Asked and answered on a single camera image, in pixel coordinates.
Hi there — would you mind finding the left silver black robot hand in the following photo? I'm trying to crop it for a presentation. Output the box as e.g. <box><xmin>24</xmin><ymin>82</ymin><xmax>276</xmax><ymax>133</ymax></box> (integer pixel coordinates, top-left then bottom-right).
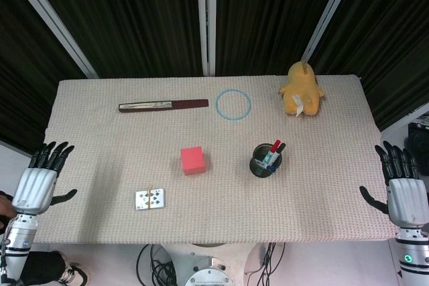
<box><xmin>11</xmin><ymin>141</ymin><xmax>78</xmax><ymax>216</ymax></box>

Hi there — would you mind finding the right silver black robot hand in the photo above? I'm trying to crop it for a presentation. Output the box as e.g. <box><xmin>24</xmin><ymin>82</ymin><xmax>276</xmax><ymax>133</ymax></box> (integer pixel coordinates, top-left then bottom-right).
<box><xmin>359</xmin><ymin>141</ymin><xmax>429</xmax><ymax>228</ymax></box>

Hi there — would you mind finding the blue cap marker pen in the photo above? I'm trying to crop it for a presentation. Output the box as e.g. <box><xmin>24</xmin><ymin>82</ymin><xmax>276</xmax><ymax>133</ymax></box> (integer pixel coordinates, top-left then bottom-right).
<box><xmin>254</xmin><ymin>157</ymin><xmax>277</xmax><ymax>173</ymax></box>

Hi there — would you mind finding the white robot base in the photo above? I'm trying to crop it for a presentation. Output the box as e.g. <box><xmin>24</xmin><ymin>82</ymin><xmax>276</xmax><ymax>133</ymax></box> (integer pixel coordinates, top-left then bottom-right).
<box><xmin>160</xmin><ymin>242</ymin><xmax>269</xmax><ymax>286</ymax></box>

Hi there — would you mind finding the black cap marker pen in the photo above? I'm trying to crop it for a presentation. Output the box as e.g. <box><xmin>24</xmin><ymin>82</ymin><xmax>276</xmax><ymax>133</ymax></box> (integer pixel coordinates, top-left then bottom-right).
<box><xmin>271</xmin><ymin>143</ymin><xmax>287</xmax><ymax>163</ymax></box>

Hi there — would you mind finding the red cap marker pen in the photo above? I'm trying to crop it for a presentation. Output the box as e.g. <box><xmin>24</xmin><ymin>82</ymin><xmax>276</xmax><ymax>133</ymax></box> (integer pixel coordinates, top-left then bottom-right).
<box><xmin>263</xmin><ymin>139</ymin><xmax>283</xmax><ymax>163</ymax></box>

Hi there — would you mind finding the black mesh pen holder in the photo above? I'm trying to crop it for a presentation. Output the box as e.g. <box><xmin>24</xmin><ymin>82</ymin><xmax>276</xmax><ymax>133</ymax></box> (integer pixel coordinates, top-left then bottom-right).
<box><xmin>248</xmin><ymin>143</ymin><xmax>284</xmax><ymax>178</ymax></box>

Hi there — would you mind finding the person hand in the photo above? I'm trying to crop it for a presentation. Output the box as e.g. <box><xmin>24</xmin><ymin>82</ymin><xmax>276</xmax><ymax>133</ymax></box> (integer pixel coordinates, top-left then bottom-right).
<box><xmin>0</xmin><ymin>191</ymin><xmax>17</xmax><ymax>230</ymax></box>

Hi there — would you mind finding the black equipment box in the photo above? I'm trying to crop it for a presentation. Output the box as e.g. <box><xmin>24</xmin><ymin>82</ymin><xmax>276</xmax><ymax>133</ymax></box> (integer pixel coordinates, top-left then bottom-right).
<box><xmin>406</xmin><ymin>121</ymin><xmax>429</xmax><ymax>177</ymax></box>

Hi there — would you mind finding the black trouser leg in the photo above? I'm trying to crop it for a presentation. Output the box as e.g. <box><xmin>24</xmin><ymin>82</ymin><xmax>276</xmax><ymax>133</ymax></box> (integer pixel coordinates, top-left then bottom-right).
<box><xmin>18</xmin><ymin>250</ymin><xmax>67</xmax><ymax>284</ymax></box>

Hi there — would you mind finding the black white sneaker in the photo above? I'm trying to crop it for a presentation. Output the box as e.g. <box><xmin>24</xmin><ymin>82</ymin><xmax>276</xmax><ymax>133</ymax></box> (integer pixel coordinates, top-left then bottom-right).
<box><xmin>57</xmin><ymin>261</ymin><xmax>88</xmax><ymax>286</ymax></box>

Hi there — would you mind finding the black curtain panel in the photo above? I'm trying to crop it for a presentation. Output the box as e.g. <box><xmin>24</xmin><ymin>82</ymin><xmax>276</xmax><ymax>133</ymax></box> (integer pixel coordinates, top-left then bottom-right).
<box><xmin>214</xmin><ymin>0</ymin><xmax>346</xmax><ymax>78</ymax></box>
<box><xmin>0</xmin><ymin>0</ymin><xmax>88</xmax><ymax>153</ymax></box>
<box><xmin>23</xmin><ymin>0</ymin><xmax>206</xmax><ymax>79</ymax></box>
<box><xmin>310</xmin><ymin>0</ymin><xmax>429</xmax><ymax>131</ymax></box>

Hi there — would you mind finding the banded playing card deck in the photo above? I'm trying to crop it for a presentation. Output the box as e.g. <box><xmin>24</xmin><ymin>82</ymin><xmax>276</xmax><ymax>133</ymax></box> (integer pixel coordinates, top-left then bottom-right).
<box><xmin>134</xmin><ymin>188</ymin><xmax>166</xmax><ymax>212</ymax></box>

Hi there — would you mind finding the yellow plush toy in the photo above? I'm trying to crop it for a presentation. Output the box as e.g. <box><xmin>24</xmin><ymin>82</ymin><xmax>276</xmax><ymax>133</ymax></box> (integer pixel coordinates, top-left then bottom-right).
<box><xmin>278</xmin><ymin>60</ymin><xmax>326</xmax><ymax>119</ymax></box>

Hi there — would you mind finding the red cube block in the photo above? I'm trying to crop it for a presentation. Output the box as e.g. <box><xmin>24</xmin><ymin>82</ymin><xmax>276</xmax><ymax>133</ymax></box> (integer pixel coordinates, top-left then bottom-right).
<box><xmin>180</xmin><ymin>145</ymin><xmax>206</xmax><ymax>177</ymax></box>

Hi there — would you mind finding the dark red folded fan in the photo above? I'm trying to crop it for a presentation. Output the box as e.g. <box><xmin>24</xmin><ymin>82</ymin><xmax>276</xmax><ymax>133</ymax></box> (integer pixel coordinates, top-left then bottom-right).
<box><xmin>117</xmin><ymin>98</ymin><xmax>210</xmax><ymax>113</ymax></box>

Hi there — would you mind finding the beige woven tablecloth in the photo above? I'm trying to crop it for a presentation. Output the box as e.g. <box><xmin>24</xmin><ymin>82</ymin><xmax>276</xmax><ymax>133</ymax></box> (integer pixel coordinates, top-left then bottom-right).
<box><xmin>33</xmin><ymin>74</ymin><xmax>400</xmax><ymax>245</ymax></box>

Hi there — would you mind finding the black cable bundle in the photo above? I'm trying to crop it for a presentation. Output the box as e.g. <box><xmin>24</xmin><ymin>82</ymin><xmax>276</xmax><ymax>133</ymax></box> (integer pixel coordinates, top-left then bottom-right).
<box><xmin>245</xmin><ymin>242</ymin><xmax>286</xmax><ymax>277</ymax></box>
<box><xmin>136</xmin><ymin>243</ymin><xmax>176</xmax><ymax>286</ymax></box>

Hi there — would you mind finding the silver metal frame post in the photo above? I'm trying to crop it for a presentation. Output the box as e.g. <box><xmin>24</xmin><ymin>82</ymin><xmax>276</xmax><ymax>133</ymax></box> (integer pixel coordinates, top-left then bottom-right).
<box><xmin>299</xmin><ymin>0</ymin><xmax>362</xmax><ymax>64</ymax></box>
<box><xmin>195</xmin><ymin>0</ymin><xmax>218</xmax><ymax>77</ymax></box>
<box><xmin>3</xmin><ymin>0</ymin><xmax>100</xmax><ymax>80</ymax></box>

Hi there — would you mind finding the blue rubber ring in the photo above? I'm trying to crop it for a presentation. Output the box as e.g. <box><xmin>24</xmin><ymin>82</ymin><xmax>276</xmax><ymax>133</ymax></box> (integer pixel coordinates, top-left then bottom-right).
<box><xmin>214</xmin><ymin>88</ymin><xmax>253</xmax><ymax>121</ymax></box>

